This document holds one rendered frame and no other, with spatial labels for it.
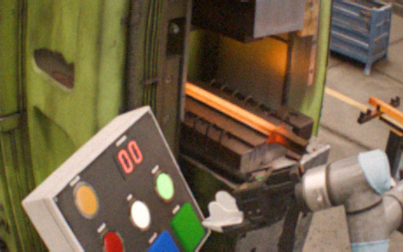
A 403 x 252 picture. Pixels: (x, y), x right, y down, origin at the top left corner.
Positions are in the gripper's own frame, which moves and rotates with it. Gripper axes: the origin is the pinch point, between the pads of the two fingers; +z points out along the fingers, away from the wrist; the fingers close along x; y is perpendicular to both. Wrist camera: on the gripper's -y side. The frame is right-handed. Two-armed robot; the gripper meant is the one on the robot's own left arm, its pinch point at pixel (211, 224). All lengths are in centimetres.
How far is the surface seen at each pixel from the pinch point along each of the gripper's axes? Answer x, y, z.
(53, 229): 27.1, 17.1, 8.5
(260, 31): -37.1, 23.9, -8.6
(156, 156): -1.9, 14.7, 5.2
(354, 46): -417, -73, 38
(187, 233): 1.6, -0.1, 4.4
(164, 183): 0.0, 10.1, 4.8
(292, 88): -75, -1, 3
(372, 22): -410, -52, 5
